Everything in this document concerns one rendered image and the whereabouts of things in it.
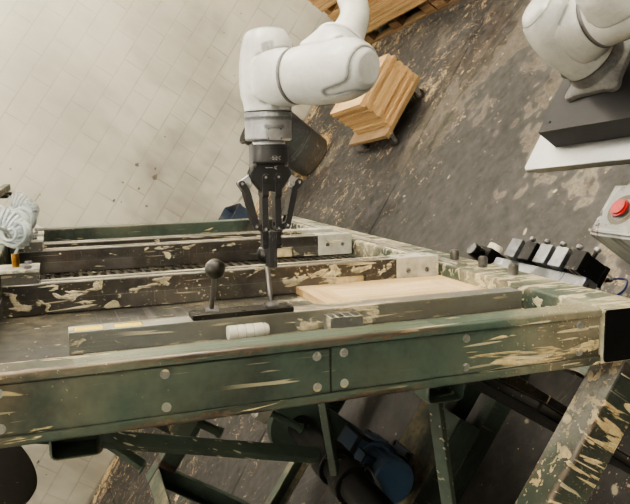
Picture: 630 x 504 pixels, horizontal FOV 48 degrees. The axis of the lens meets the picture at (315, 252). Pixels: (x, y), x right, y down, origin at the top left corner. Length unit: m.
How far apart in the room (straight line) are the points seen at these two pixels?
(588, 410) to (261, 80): 0.89
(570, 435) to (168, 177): 5.86
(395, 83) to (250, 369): 4.10
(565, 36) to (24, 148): 5.60
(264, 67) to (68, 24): 5.85
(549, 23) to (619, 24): 0.17
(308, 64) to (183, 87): 5.94
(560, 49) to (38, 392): 1.45
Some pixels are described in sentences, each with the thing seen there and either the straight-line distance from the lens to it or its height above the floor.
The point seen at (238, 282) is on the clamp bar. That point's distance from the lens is 1.75.
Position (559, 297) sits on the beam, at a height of 0.91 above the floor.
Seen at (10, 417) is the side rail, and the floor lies 1.73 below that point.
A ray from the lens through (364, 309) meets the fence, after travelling 1.46.
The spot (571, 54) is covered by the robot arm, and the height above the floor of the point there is 0.97.
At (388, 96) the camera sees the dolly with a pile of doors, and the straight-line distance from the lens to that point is 5.06.
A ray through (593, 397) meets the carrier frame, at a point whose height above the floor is 0.79.
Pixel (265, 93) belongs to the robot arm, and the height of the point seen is 1.62.
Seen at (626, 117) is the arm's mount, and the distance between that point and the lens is 1.91.
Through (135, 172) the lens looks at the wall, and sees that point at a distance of 6.97.
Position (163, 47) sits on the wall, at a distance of 7.20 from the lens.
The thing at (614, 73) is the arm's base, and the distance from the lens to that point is 2.02.
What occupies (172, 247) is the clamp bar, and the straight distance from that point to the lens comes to 2.31.
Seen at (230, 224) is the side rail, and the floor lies 1.08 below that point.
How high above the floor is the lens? 1.87
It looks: 21 degrees down
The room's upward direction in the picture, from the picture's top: 58 degrees counter-clockwise
